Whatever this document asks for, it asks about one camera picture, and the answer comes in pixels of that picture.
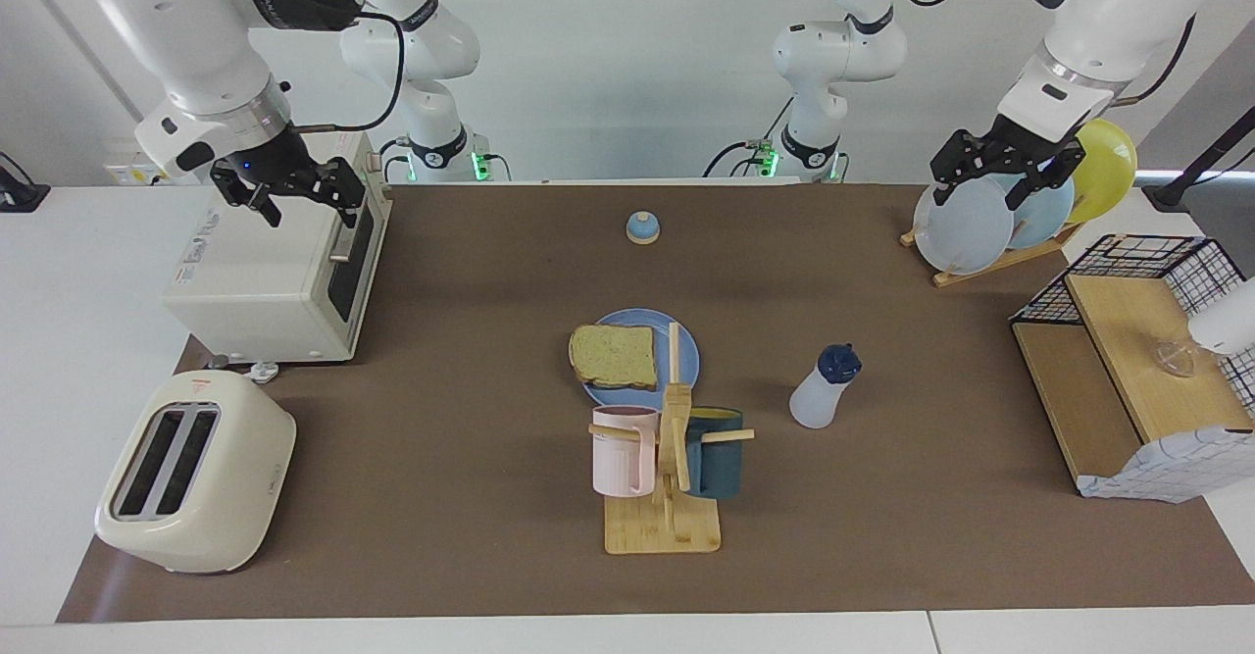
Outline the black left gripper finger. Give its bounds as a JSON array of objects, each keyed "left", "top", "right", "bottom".
[
  {"left": 929, "top": 129, "right": 993, "bottom": 209},
  {"left": 1008, "top": 139, "right": 1087, "bottom": 212}
]

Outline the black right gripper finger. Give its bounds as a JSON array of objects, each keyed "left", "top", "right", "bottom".
[
  {"left": 212, "top": 166, "right": 282, "bottom": 228},
  {"left": 316, "top": 159, "right": 369, "bottom": 222}
]

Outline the squeeze bottle with blue cap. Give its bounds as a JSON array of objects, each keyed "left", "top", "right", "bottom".
[{"left": 789, "top": 343, "right": 864, "bottom": 429}]

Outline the bread slice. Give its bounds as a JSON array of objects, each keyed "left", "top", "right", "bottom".
[{"left": 569, "top": 324, "right": 659, "bottom": 391}]

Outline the light blue plate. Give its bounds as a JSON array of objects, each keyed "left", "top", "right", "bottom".
[{"left": 990, "top": 172, "right": 1077, "bottom": 250}]

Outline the yellow plate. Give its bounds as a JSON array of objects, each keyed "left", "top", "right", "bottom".
[{"left": 1064, "top": 117, "right": 1138, "bottom": 226}]

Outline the pale grey plate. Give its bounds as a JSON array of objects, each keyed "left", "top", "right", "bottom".
[{"left": 912, "top": 176, "right": 1016, "bottom": 276}]

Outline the wooden plate rack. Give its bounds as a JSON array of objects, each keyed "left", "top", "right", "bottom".
[{"left": 900, "top": 221, "right": 1084, "bottom": 289}]

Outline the periwinkle blue plate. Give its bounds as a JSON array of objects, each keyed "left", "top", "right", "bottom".
[{"left": 580, "top": 308, "right": 701, "bottom": 410}]

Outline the white toaster oven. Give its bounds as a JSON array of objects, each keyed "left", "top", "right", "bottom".
[{"left": 162, "top": 129, "right": 393, "bottom": 364}]

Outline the wooden shelf unit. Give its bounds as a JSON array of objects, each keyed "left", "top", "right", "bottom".
[{"left": 1012, "top": 274, "right": 1255, "bottom": 483}]

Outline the clear glass cup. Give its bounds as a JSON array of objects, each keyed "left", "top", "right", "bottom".
[{"left": 1155, "top": 338, "right": 1199, "bottom": 378}]

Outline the brown table mat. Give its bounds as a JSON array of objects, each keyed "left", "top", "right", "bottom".
[{"left": 56, "top": 181, "right": 1255, "bottom": 624}]

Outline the white cylinder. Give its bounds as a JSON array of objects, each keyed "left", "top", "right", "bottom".
[{"left": 1188, "top": 277, "right": 1255, "bottom": 356}]

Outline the cream two-slot toaster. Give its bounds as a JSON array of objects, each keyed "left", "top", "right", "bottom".
[{"left": 94, "top": 370, "right": 297, "bottom": 575}]

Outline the dark teal mug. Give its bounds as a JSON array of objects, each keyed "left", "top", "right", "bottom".
[{"left": 684, "top": 407, "right": 746, "bottom": 499}]

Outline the pink mug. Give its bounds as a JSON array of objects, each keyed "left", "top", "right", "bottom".
[{"left": 591, "top": 405, "right": 660, "bottom": 498}]

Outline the wooden mug tree stand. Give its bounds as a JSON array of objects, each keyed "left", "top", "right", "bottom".
[{"left": 588, "top": 322, "right": 756, "bottom": 555}]

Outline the black arm base cable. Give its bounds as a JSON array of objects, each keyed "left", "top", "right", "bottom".
[
  {"left": 701, "top": 108, "right": 797, "bottom": 180},
  {"left": 377, "top": 134, "right": 413, "bottom": 184}
]

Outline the white wall power strip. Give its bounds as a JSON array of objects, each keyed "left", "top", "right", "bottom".
[{"left": 104, "top": 137, "right": 212, "bottom": 187}]

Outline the black wire basket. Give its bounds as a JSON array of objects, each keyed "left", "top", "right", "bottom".
[{"left": 1010, "top": 234, "right": 1255, "bottom": 415}]

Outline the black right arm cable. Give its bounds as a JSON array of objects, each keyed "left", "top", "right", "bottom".
[{"left": 265, "top": 2, "right": 408, "bottom": 135}]

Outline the grey wall conduit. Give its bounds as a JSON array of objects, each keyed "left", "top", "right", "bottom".
[{"left": 8, "top": 0, "right": 160, "bottom": 142}]

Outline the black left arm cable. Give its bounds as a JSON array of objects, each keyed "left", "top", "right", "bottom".
[{"left": 887, "top": 0, "right": 1199, "bottom": 108}]

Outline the black clamp mount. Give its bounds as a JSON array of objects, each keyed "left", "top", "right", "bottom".
[{"left": 0, "top": 151, "right": 50, "bottom": 214}]

